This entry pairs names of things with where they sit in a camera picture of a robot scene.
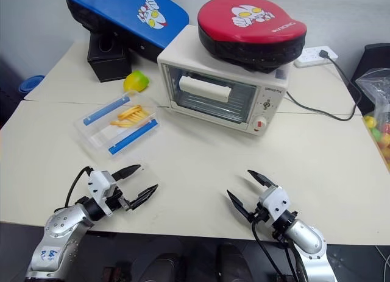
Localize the white power strip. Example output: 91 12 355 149
293 44 339 69

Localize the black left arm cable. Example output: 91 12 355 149
65 166 94 208

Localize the red round boxing pad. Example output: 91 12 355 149
196 0 308 75

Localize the yellow french fries bunch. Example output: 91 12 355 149
116 104 151 121

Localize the clear plastic bag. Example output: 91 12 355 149
354 66 390 171

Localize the black power cable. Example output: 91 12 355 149
284 49 364 122

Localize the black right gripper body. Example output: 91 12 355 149
249 202 272 225

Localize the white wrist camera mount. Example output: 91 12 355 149
258 185 291 224
87 170 118 217

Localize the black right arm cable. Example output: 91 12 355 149
250 220 306 282

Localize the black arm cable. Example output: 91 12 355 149
250 220 306 282
65 166 94 208

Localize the black leather box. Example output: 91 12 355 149
87 32 133 83

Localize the black chair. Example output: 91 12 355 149
350 43 390 117

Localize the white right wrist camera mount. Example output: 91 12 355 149
258 185 291 224

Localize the green toy ball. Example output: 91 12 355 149
370 127 385 142

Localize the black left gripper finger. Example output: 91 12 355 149
110 164 143 182
127 183 160 211

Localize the white toaster oven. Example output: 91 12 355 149
156 24 295 138

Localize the clear box with blue clips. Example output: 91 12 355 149
73 91 163 161

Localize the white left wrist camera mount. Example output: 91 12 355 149
87 170 118 217

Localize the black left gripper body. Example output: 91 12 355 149
103 184 135 213

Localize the glass oven door white handle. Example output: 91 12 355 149
163 63 260 127

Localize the blue round plastic object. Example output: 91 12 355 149
18 75 46 94

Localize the yellow green toy lemon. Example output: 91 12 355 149
122 69 152 93

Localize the blue boxing pad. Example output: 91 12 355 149
63 0 190 64

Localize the yellow french fry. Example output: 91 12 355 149
109 119 135 129

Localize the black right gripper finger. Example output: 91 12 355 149
247 169 278 191
225 189 254 224

